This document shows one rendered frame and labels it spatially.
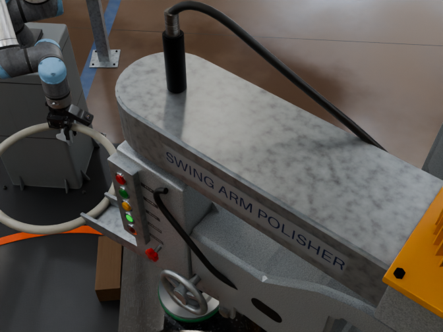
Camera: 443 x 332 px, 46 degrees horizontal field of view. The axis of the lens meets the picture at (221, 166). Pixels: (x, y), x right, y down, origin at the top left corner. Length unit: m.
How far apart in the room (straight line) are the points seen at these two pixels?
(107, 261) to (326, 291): 1.76
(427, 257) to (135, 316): 1.21
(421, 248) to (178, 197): 0.50
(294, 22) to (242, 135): 3.35
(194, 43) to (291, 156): 3.13
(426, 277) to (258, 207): 0.30
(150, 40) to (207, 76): 3.00
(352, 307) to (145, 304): 0.98
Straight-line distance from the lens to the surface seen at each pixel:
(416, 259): 0.84
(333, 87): 3.73
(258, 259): 1.16
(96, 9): 3.67
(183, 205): 1.12
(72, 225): 1.84
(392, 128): 3.54
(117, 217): 1.83
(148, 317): 1.80
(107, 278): 2.62
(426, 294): 0.82
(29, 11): 2.56
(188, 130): 0.98
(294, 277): 1.08
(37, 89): 2.61
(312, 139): 0.98
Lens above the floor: 2.39
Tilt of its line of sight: 50 degrees down
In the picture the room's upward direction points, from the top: 1 degrees clockwise
